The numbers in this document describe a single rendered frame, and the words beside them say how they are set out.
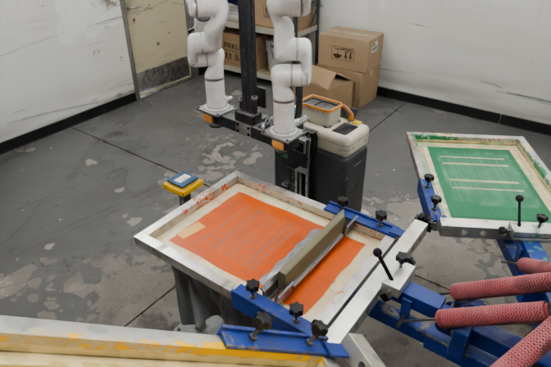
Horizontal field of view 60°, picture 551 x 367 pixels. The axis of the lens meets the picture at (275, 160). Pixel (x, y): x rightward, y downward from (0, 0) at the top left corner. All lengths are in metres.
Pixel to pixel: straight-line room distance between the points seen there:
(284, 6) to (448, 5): 3.41
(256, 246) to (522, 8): 3.84
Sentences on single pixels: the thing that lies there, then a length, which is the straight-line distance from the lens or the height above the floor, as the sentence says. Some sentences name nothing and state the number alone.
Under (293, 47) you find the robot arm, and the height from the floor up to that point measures 1.53.
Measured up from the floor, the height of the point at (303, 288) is 0.96.
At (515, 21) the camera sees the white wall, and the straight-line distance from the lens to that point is 5.07.
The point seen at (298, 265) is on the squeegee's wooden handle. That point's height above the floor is 1.04.
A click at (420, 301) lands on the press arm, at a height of 1.04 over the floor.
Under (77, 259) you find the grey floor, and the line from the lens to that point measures 3.43.
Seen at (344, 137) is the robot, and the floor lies 0.91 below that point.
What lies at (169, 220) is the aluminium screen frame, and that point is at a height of 0.99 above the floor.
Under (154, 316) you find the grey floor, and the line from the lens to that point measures 2.90.
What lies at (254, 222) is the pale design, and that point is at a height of 0.96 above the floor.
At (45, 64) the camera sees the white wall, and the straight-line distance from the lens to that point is 5.04.
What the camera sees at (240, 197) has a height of 0.96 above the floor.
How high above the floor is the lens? 2.09
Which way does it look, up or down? 30 degrees down
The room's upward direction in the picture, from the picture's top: 1 degrees counter-clockwise
